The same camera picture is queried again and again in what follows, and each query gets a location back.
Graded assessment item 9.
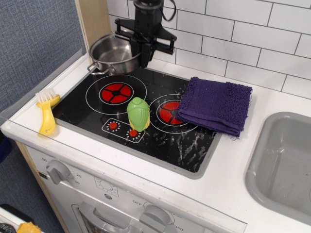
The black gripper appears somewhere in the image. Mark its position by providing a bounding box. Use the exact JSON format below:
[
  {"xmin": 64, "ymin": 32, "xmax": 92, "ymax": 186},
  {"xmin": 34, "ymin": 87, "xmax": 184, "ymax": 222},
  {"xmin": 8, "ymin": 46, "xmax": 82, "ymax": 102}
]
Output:
[{"xmin": 115, "ymin": 4, "xmax": 177, "ymax": 68}]

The stainless steel pot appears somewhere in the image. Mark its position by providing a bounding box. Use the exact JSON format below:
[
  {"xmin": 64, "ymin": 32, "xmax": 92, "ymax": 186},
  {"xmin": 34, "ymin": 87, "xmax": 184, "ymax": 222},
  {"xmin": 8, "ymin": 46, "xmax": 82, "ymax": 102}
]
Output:
[{"xmin": 87, "ymin": 33, "xmax": 140, "ymax": 75}]

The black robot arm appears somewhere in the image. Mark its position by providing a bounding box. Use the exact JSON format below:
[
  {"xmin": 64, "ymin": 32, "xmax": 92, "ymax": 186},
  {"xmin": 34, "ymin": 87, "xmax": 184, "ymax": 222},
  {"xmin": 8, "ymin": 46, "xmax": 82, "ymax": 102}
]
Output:
[{"xmin": 115, "ymin": 0, "xmax": 177, "ymax": 68}]

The green and yellow toy corn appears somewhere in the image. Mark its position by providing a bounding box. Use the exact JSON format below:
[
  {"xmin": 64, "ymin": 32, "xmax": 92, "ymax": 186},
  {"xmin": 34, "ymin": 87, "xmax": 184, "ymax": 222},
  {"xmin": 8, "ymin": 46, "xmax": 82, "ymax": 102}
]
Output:
[{"xmin": 127, "ymin": 97, "xmax": 150, "ymax": 132}]

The black toy stovetop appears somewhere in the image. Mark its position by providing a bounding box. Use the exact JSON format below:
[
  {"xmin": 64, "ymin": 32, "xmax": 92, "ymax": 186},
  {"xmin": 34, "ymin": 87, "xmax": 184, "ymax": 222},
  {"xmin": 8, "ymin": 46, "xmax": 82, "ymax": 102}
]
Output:
[{"xmin": 52, "ymin": 68, "xmax": 220, "ymax": 179}]

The purple folded towel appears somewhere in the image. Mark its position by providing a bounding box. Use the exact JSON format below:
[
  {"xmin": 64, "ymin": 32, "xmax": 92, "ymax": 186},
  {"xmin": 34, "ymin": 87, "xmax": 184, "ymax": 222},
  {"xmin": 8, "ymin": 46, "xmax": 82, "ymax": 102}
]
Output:
[{"xmin": 176, "ymin": 77, "xmax": 253, "ymax": 137}]

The yellow dish brush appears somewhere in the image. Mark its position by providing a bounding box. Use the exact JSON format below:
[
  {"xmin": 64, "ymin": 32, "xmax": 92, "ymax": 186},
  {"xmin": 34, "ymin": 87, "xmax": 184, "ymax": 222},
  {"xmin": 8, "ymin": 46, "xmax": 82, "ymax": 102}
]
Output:
[{"xmin": 35, "ymin": 88, "xmax": 60, "ymax": 136}]

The grey timer knob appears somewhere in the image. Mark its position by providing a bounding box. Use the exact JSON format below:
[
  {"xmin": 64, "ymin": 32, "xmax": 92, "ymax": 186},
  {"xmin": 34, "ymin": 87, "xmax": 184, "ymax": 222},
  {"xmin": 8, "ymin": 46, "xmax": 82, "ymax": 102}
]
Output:
[{"xmin": 46, "ymin": 160, "xmax": 70, "ymax": 184}]

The grey oven knob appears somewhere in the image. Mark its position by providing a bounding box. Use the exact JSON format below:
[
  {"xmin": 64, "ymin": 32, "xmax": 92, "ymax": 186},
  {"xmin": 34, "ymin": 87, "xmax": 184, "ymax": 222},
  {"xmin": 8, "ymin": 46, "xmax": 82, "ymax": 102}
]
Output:
[{"xmin": 139, "ymin": 205, "xmax": 171, "ymax": 232}]

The grey sink basin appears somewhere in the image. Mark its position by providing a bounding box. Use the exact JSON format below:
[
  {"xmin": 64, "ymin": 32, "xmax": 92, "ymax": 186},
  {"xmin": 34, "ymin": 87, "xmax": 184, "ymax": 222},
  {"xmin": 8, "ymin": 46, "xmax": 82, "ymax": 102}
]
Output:
[{"xmin": 245, "ymin": 112, "xmax": 311, "ymax": 225}]

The yellow cloth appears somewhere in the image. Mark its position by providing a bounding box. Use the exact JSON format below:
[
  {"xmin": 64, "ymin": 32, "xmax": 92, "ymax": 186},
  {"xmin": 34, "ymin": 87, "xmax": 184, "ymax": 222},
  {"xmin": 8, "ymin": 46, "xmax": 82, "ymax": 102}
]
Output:
[{"xmin": 17, "ymin": 222, "xmax": 42, "ymax": 233}]

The light wooden side post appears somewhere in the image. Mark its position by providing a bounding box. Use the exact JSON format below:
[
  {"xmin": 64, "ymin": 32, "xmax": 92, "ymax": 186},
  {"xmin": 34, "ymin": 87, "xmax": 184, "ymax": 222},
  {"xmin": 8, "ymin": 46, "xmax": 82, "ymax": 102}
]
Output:
[{"xmin": 74, "ymin": 0, "xmax": 111, "ymax": 61}]

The grey oven door handle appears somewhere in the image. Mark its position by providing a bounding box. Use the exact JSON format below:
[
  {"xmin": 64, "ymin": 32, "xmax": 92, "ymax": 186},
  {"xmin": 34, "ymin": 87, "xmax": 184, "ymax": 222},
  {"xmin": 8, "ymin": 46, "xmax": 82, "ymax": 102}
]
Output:
[{"xmin": 79, "ymin": 202, "xmax": 158, "ymax": 233}]

